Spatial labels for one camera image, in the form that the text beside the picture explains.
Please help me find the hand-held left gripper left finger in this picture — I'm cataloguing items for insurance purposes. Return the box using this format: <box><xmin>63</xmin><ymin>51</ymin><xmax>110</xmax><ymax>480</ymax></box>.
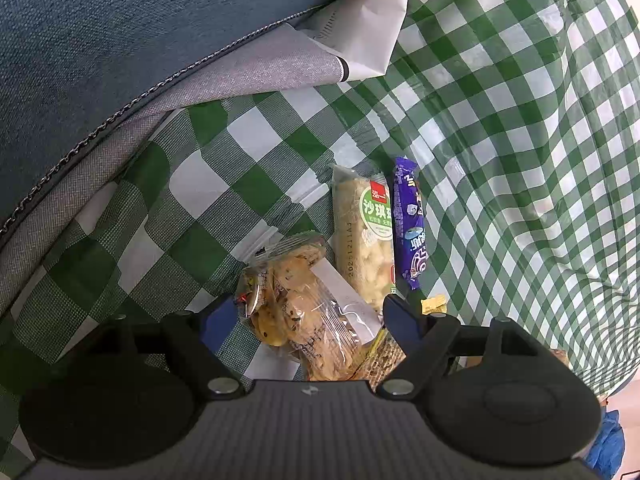
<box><xmin>92</xmin><ymin>295</ymin><xmax>247</xmax><ymax>402</ymax></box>

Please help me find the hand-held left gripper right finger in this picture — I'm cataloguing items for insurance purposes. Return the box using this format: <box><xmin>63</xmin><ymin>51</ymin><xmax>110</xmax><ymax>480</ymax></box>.
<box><xmin>375</xmin><ymin>293</ymin><xmax>547</xmax><ymax>403</ymax></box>

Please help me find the clear cookie bag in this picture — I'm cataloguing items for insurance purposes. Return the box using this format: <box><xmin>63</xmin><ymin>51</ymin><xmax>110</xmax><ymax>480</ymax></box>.
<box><xmin>237</xmin><ymin>232</ymin><xmax>384</xmax><ymax>384</ymax></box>

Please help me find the green label sachima packet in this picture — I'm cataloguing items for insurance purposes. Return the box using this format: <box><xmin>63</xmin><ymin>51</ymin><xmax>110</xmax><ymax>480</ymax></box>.
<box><xmin>331</xmin><ymin>164</ymin><xmax>399</xmax><ymax>312</ymax></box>

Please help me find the purple snack packet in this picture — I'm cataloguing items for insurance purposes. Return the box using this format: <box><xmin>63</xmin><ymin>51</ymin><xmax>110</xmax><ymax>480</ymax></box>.
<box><xmin>392</xmin><ymin>156</ymin><xmax>431</xmax><ymax>291</ymax></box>

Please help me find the clear cracker packet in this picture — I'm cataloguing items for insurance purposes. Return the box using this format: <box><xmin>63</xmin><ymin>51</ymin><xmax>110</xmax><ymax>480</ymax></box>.
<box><xmin>350</xmin><ymin>329</ymin><xmax>407</xmax><ymax>392</ymax></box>

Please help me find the green checkered cloth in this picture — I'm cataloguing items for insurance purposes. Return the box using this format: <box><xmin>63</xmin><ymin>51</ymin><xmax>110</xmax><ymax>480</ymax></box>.
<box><xmin>0</xmin><ymin>0</ymin><xmax>640</xmax><ymax>467</ymax></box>

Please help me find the blue jacket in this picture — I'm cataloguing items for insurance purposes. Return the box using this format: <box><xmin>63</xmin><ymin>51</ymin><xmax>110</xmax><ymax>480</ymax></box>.
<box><xmin>585</xmin><ymin>409</ymin><xmax>627</xmax><ymax>480</ymax></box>

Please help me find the white paper bag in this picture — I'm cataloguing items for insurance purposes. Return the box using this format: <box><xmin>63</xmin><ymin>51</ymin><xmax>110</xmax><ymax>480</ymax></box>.
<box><xmin>300</xmin><ymin>0</ymin><xmax>412</xmax><ymax>84</ymax></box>

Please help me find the blue grey fabric bag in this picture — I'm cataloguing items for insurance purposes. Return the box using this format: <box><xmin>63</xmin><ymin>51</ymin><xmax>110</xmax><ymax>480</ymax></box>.
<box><xmin>0</xmin><ymin>0</ymin><xmax>371</xmax><ymax>321</ymax></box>

